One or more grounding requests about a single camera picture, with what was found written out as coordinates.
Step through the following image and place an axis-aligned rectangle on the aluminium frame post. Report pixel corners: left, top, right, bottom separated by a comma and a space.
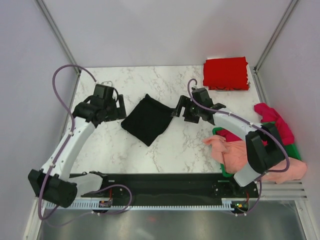
253, 0, 300, 74
34, 0, 77, 65

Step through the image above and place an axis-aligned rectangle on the left aluminium frame post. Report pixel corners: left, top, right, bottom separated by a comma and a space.
34, 0, 77, 65

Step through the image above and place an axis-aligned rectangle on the folded red t-shirt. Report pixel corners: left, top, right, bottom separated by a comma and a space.
202, 56, 250, 91

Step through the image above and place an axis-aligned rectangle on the right aluminium frame post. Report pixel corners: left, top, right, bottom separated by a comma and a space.
253, 0, 300, 74

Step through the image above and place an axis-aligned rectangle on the magenta t-shirt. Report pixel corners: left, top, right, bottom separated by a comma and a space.
215, 103, 295, 146

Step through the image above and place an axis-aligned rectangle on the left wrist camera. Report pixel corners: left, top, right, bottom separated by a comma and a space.
100, 80, 114, 88

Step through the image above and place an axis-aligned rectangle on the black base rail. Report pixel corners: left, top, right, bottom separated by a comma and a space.
84, 173, 258, 206

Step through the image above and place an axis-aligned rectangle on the green plastic bin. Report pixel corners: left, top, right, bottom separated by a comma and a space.
212, 127, 301, 178

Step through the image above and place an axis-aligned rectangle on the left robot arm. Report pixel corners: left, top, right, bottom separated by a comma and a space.
28, 84, 127, 208

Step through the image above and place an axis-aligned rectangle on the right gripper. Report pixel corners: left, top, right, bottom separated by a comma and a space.
171, 95, 202, 124

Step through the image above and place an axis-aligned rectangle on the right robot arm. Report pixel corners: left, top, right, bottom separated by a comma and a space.
171, 87, 290, 197

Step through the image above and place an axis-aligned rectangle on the black t-shirt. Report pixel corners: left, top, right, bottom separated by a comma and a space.
121, 94, 174, 147

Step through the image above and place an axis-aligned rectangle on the white slotted cable duct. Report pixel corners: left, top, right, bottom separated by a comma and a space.
46, 197, 248, 212

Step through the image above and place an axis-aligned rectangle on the salmon pink t-shirt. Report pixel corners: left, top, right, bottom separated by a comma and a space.
202, 135, 307, 184

